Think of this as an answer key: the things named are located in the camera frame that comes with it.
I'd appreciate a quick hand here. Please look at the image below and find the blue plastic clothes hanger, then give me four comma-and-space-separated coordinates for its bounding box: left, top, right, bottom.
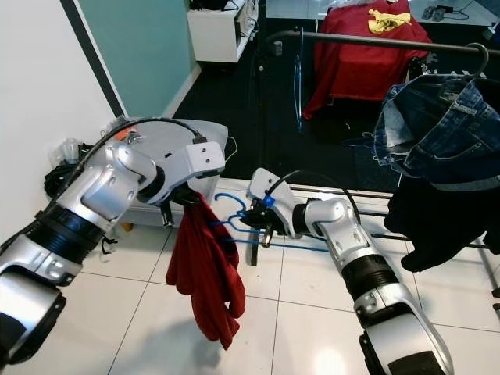
206, 191, 334, 253
292, 30, 310, 134

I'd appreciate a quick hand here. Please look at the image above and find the red fleece garment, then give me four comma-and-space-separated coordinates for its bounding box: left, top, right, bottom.
165, 193, 248, 352

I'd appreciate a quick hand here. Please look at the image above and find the black clothes hanger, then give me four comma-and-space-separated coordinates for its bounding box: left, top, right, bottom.
448, 42, 492, 95

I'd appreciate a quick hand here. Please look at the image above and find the grey cushioned ottoman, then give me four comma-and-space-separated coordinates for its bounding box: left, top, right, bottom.
105, 117, 233, 229

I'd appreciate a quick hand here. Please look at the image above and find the orange plastic packet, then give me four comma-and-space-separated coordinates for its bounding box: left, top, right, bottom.
112, 124, 134, 142

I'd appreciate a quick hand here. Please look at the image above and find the white low cabinet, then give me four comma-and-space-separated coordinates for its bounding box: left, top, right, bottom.
187, 0, 259, 64

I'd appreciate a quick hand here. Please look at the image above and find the red cover with yellow print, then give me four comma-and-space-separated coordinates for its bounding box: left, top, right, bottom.
300, 0, 435, 120

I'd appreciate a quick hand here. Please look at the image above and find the black hanging garment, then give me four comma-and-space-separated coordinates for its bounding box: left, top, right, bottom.
384, 179, 500, 273

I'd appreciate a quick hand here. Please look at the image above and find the blue denim garment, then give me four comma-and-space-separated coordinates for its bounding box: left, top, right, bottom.
373, 73, 500, 193

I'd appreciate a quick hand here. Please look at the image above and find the black metal clothes rack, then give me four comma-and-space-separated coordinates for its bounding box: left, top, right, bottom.
249, 0, 500, 271

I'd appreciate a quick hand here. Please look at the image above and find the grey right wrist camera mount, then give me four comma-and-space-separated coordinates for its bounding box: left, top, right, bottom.
247, 167, 287, 206

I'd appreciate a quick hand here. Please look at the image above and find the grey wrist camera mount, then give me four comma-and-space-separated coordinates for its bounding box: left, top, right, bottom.
247, 167, 287, 206
181, 140, 228, 183

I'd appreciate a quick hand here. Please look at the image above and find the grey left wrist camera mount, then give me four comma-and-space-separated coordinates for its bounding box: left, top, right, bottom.
181, 140, 228, 183

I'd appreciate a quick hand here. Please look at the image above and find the white cord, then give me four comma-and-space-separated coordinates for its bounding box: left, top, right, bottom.
222, 136, 240, 158

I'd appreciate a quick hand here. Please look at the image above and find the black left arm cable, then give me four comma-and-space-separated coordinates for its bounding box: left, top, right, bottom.
38, 116, 209, 228

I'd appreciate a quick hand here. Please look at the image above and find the black strap bag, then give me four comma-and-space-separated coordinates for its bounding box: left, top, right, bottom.
44, 159, 95, 201

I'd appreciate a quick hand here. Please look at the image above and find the black wall trim strip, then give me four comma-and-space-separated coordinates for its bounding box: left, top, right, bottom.
58, 0, 127, 127

